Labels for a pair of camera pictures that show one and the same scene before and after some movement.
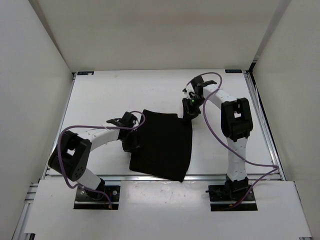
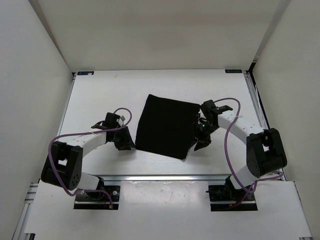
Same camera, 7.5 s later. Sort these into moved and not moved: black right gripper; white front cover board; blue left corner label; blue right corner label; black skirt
Moved: black skirt; black right gripper
Not moved: white front cover board; blue right corner label; blue left corner label
